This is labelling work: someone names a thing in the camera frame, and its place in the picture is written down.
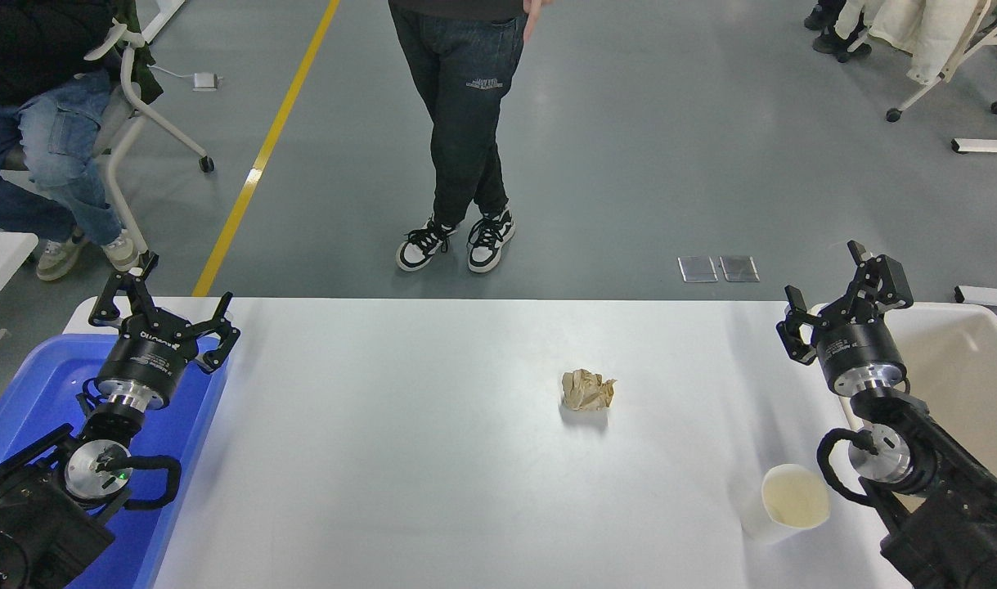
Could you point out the white paper cup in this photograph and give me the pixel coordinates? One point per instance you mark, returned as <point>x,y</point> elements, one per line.
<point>792,495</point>

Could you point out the seated person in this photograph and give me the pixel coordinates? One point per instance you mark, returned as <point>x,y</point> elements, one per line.
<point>56,139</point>

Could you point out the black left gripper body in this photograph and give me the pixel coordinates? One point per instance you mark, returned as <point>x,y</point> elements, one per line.
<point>150,352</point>

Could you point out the cream coat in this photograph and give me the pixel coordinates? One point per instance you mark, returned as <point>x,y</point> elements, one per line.
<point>915,24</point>

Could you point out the white floor bar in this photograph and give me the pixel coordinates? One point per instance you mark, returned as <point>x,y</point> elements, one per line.
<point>989,146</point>
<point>989,296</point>

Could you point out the blue plastic tray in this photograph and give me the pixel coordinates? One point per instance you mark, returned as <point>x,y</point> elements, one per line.
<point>40,384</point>

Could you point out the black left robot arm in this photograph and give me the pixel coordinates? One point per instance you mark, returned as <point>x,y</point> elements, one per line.
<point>24,523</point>

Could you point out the white chair with coat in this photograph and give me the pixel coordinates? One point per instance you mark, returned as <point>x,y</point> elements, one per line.
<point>940,78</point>

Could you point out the standing person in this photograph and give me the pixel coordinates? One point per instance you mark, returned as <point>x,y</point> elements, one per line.
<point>465,123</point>

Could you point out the dark green jacket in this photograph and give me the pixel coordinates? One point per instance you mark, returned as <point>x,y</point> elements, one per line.
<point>142,69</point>

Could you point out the tan paper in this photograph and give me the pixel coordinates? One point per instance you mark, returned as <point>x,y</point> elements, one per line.
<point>588,390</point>

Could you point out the white furniture frame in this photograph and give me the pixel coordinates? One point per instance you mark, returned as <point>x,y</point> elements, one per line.
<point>161,18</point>

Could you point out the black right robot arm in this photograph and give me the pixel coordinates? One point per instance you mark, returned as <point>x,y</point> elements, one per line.
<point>956,507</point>

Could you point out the large pale plastic bin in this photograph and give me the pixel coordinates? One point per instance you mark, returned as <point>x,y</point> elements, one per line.
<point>956,368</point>

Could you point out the white power adapter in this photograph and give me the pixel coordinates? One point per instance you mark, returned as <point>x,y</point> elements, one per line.
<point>205,81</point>

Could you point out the standing person's left hand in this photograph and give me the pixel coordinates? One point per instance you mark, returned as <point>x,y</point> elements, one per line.
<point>535,12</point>

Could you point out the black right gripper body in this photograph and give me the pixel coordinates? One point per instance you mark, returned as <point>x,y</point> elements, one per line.
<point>858,348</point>

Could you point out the metal floor plate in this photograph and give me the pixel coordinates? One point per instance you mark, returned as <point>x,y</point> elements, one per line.
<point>739,268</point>
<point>698,269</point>

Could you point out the white rolling chair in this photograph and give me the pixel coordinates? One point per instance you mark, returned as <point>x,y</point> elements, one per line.
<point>127,65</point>

